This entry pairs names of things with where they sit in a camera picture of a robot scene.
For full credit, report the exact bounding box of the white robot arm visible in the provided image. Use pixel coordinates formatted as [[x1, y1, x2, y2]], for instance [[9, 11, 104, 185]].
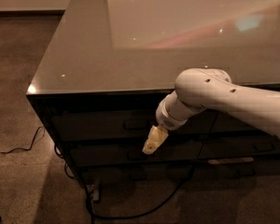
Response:
[[143, 68, 280, 155]]

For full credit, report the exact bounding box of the dark cabinet with glossy top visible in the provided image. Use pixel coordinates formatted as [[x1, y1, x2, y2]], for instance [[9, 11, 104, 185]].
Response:
[[27, 0, 280, 185]]

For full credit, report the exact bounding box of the thick black floor cable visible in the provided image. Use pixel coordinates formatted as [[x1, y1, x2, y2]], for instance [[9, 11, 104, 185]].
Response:
[[83, 168, 195, 224]]

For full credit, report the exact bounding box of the thin black floor cable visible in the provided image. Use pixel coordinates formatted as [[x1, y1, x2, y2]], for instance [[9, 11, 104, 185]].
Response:
[[0, 125, 46, 157]]

